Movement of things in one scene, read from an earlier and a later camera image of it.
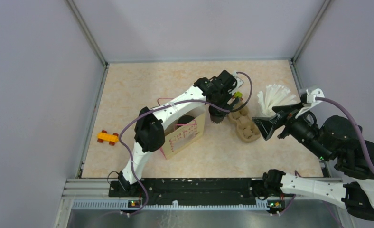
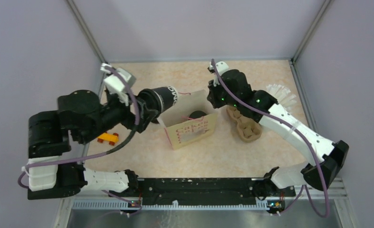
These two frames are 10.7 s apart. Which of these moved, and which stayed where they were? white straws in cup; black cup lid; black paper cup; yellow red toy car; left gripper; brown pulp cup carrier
Moved: black paper cup; black cup lid; left gripper
Stayed: brown pulp cup carrier; white straws in cup; yellow red toy car
